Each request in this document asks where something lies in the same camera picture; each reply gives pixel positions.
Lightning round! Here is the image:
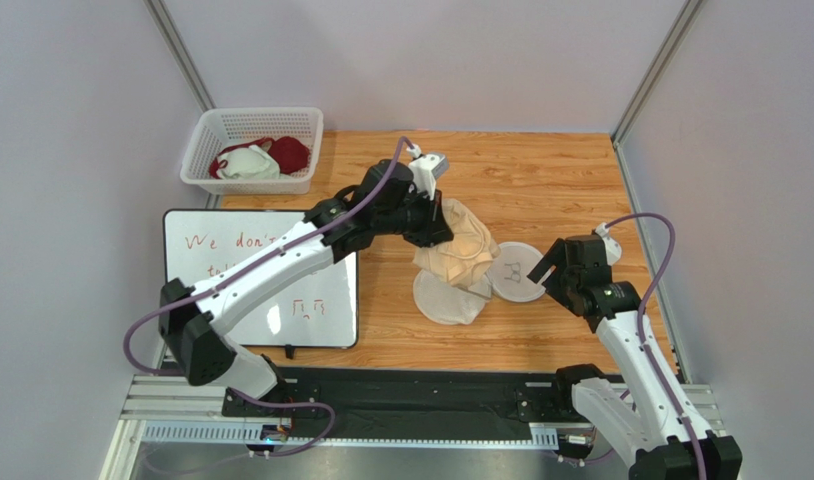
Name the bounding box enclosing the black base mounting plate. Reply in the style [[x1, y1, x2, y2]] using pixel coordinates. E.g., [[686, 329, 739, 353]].
[[217, 367, 586, 441]]

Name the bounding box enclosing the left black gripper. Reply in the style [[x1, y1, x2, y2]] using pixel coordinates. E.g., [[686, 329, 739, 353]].
[[374, 185, 454, 249]]

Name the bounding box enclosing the white plastic basket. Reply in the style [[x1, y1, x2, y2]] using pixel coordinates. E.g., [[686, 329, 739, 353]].
[[180, 107, 324, 195]]

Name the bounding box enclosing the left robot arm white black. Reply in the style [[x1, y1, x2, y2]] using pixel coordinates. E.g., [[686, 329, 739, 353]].
[[158, 153, 454, 405]]

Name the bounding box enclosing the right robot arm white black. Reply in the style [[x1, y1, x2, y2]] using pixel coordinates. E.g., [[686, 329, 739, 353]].
[[528, 232, 743, 479]]

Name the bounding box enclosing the white bra in basket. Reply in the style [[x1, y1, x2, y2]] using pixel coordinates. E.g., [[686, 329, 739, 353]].
[[216, 145, 281, 180]]

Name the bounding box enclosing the round white bag lid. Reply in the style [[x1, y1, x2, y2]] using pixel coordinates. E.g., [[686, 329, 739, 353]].
[[486, 241, 545, 303]]

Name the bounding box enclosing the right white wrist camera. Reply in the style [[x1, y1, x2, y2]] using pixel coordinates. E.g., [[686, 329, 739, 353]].
[[593, 222, 623, 266]]

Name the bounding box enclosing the beige bra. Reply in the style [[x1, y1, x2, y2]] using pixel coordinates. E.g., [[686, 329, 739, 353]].
[[413, 199, 501, 289]]

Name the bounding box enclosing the whiteboard with red writing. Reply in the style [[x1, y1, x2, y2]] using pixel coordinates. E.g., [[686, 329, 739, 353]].
[[163, 210, 359, 348]]

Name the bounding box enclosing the aluminium frame rail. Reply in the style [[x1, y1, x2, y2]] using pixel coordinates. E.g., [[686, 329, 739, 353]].
[[100, 374, 741, 480]]

